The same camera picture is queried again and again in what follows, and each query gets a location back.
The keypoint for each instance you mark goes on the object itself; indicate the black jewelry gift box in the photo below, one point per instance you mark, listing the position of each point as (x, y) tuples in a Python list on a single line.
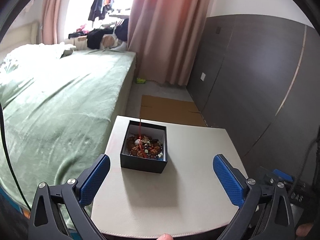
[(141, 164)]

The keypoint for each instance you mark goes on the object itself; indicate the white wall socket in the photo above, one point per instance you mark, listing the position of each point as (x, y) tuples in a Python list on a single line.
[(203, 76)]

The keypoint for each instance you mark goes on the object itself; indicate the clothes pile on bed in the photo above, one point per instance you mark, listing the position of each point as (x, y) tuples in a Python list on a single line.
[(113, 38)]

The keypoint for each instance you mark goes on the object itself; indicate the small green floor object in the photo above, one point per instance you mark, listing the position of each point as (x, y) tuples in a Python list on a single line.
[(140, 81)]

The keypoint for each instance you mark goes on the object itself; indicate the person's right hand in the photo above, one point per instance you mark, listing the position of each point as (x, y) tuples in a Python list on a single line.
[(304, 229)]

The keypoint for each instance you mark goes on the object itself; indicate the green bed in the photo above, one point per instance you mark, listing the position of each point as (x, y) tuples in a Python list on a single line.
[(58, 115)]

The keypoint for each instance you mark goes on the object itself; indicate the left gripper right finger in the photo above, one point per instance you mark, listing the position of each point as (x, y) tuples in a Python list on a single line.
[(241, 194)]

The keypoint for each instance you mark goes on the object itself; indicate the pink curtain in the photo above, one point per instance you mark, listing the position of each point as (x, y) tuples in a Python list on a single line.
[(165, 34)]

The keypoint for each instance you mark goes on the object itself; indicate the person's left hand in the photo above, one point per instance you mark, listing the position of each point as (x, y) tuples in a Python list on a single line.
[(165, 236)]

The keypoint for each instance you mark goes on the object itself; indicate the silver jewelry pile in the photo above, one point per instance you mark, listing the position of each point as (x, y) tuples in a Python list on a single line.
[(144, 146)]

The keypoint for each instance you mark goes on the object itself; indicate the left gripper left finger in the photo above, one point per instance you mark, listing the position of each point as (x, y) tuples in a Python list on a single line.
[(80, 192)]

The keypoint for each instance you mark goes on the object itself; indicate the flattened cardboard sheet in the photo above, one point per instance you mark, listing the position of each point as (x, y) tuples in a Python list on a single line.
[(170, 111)]

